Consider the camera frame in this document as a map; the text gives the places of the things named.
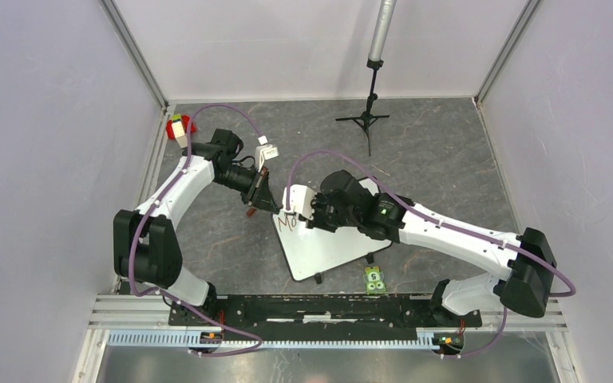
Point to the red multicolour toy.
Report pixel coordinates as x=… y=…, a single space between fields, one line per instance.
x=179 y=128

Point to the black tripod stand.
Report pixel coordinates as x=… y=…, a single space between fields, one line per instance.
x=366 y=119

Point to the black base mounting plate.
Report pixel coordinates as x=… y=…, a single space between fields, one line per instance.
x=331 y=317

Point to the white whiteboard black frame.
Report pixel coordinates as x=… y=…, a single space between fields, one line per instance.
x=311 y=251

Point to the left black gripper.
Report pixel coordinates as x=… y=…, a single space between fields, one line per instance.
x=259 y=194

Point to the aluminium frame rail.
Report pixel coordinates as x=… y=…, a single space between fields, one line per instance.
x=124 y=320

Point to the green toy block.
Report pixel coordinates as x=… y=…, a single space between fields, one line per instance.
x=374 y=280

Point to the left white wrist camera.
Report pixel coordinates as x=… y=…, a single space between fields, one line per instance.
x=264 y=152

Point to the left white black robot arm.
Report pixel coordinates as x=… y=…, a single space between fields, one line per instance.
x=145 y=247

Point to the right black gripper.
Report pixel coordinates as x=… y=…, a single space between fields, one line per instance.
x=316 y=221

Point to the grey cylinder on stand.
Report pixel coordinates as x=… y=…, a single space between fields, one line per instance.
x=381 y=30

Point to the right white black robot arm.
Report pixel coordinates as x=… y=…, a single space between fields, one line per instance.
x=518 y=269

